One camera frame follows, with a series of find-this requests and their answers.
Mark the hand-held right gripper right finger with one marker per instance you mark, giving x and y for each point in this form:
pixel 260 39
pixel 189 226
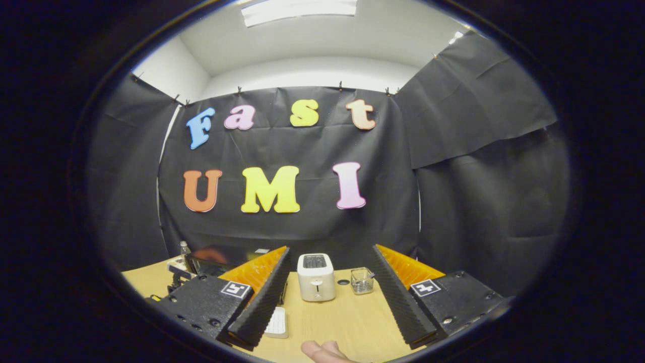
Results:
pixel 400 302

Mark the white plastic dish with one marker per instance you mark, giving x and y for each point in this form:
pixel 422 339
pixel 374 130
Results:
pixel 278 322

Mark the clear plastic water bottle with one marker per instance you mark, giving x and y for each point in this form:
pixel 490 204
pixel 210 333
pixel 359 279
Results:
pixel 185 248

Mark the white toaster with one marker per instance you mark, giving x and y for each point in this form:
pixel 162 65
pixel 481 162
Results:
pixel 316 282

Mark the ceiling light panel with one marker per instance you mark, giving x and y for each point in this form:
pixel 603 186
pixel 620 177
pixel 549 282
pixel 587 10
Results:
pixel 456 38
pixel 300 11

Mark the black electric oven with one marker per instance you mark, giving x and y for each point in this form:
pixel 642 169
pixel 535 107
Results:
pixel 221 256

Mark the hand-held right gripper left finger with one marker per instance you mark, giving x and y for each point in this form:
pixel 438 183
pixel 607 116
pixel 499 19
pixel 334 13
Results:
pixel 259 310

